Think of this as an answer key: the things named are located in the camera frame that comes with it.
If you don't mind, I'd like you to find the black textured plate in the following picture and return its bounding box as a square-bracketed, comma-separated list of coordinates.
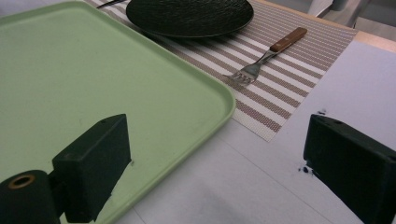
[125, 0, 255, 39]

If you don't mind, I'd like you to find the fork with wooden handle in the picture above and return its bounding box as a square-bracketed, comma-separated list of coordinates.
[222, 26, 308, 87]

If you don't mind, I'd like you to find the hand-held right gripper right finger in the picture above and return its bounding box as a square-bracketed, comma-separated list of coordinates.
[303, 114, 396, 224]

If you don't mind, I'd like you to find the light green plastic tray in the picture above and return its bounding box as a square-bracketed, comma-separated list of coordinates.
[0, 0, 237, 224]

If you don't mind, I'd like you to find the black utensil handle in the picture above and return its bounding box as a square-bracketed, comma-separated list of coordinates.
[95, 0, 127, 9]

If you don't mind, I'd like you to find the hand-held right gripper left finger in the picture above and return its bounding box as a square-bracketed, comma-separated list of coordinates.
[51, 113, 133, 224]

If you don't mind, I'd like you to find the striped woven placemat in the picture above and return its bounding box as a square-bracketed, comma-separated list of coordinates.
[84, 0, 359, 143]

